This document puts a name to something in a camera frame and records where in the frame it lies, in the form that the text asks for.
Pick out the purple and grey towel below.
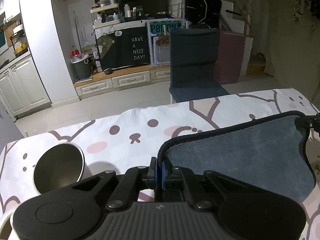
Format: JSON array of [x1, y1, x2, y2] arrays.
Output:
[[157, 111, 316, 203]]

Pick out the bear-print tablecloth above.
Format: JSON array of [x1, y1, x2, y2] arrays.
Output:
[[0, 87, 320, 240]]

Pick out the grey metal cup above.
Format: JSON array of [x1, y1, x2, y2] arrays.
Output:
[[33, 142, 92, 194]]

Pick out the white wooden cabinet bench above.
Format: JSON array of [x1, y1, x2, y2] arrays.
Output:
[[74, 65, 170, 100]]

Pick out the maroon board panel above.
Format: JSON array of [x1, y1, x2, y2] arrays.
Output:
[[214, 31, 246, 84]]

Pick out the dark hanging clothes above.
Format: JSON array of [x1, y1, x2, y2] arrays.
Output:
[[292, 0, 319, 31]]

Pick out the dark grey trash bin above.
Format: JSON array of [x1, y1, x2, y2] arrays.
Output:
[[72, 57, 92, 80]]

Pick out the dark upholstered chair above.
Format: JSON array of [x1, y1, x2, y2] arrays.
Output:
[[169, 28, 228, 102]]

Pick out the black have-a-nice-day curtain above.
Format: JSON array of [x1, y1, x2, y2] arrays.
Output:
[[97, 26, 150, 71]]

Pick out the white kitchen cupboard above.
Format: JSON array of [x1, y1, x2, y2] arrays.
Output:
[[1, 54, 51, 118]]

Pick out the teal poison sign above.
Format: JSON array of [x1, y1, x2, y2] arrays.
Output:
[[150, 21, 181, 35]]

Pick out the black hanging jacket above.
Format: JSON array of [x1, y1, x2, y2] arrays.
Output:
[[185, 0, 222, 29]]

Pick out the white tiered shelf rack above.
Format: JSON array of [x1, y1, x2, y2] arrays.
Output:
[[90, 3, 121, 29]]

